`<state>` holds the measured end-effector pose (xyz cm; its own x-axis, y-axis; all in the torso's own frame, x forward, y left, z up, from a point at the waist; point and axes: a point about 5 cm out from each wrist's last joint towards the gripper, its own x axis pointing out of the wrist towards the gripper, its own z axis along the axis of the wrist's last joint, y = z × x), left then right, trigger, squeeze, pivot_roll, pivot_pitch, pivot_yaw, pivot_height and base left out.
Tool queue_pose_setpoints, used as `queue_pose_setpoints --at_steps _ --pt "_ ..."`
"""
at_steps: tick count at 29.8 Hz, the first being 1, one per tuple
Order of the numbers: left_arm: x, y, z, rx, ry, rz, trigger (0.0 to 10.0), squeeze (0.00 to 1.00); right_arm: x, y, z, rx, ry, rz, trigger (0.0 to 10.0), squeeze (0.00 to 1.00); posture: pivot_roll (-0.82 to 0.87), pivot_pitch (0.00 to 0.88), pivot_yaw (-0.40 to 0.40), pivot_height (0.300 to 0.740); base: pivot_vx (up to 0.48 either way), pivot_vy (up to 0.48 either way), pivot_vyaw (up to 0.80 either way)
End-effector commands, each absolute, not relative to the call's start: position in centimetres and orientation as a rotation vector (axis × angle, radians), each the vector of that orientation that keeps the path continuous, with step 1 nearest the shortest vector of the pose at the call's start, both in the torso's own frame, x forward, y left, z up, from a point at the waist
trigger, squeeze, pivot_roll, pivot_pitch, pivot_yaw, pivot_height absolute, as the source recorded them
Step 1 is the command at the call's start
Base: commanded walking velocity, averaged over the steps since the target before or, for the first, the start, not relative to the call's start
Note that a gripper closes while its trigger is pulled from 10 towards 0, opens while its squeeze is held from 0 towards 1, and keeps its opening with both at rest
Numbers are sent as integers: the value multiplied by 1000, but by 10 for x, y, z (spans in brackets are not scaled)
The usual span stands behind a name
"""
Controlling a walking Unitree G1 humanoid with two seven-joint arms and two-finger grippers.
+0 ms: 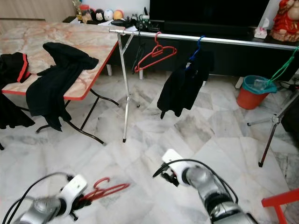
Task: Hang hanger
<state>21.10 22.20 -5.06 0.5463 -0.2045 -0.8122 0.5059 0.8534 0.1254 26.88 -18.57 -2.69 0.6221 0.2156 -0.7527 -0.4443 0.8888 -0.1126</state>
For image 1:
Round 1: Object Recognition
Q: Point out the red plastic hanger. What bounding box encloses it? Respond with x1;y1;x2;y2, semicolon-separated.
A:
79;176;130;202
134;32;178;73

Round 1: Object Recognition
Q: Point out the blue plastic hanger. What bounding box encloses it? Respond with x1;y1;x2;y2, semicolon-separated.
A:
187;35;207;70

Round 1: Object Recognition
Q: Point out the green plastic hanger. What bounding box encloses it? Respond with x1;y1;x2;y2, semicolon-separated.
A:
266;46;299;89

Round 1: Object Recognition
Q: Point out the black shirt green print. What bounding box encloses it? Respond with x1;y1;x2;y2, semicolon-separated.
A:
157;49;214;119

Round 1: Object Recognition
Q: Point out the orange bucket teal liner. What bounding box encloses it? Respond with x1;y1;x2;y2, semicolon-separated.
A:
236;75;278;110

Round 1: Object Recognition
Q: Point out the red plastic stool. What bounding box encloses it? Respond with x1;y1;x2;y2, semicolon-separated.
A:
262;188;299;224

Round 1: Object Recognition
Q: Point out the plain black garment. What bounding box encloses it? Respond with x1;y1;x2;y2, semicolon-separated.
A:
26;42;100;132

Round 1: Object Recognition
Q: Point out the black television cabinet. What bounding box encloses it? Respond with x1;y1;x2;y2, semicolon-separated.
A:
63;16;299;80

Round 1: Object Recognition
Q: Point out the silver metal clothes rack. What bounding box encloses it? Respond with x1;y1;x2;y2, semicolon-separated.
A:
109;28;299;168

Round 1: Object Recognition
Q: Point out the black soundbar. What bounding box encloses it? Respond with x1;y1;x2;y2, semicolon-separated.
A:
161;21;262;39

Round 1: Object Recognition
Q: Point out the black flat television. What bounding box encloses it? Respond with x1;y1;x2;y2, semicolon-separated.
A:
149;0;272;28

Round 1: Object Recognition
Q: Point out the small white ornament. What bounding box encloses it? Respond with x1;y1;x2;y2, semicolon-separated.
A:
255;18;271;39

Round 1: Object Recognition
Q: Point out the marble top folding table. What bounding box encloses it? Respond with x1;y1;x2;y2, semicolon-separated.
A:
0;21;120;145

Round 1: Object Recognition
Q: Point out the black mouse toy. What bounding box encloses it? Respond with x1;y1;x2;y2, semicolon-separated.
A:
93;8;106;21

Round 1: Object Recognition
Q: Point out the red lid jar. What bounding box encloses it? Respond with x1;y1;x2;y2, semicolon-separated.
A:
78;4;93;24

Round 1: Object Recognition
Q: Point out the red seated figurine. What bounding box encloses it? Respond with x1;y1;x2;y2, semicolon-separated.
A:
271;0;299;43

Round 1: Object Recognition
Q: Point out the light wooden cabinet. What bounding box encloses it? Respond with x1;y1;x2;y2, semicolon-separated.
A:
0;0;75;21

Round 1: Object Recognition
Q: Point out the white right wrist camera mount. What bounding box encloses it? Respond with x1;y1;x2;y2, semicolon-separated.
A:
163;148;187;174

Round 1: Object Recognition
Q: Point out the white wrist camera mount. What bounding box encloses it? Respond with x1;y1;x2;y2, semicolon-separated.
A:
163;148;187;174
61;174;88;219

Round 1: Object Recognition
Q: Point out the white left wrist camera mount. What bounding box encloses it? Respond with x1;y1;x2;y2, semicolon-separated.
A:
61;174;88;219

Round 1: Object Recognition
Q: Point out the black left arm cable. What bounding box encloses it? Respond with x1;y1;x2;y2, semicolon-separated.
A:
2;172;73;224

